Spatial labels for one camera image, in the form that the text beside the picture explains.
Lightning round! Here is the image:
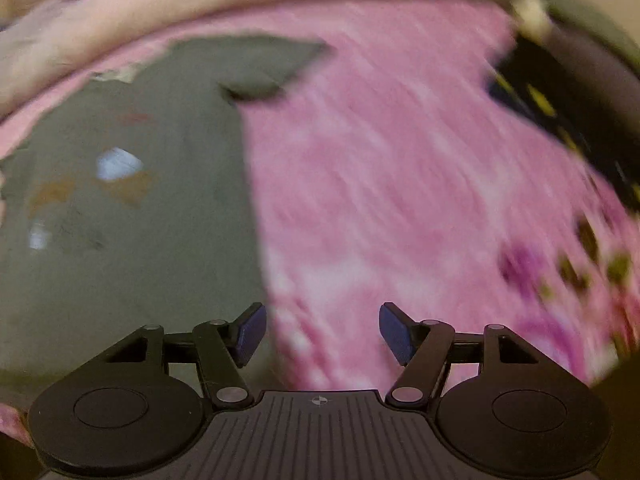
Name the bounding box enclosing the grey and cream duvet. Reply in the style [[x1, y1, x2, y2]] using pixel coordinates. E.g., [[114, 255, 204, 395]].
[[0, 0, 551, 116]]

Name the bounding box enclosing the pink floral bed sheet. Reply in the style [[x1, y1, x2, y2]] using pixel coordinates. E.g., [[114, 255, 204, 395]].
[[0, 0, 633, 441]]

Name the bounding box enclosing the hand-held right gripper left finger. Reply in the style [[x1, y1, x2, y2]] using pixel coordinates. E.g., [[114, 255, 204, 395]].
[[100, 301, 268, 408]]

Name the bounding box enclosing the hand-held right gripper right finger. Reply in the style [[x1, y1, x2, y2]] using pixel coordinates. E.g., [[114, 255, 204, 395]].
[[377, 301, 543, 408]]

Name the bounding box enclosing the black cloth with yellow print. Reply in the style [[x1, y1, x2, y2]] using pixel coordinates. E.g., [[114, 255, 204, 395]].
[[487, 25, 640, 201]]

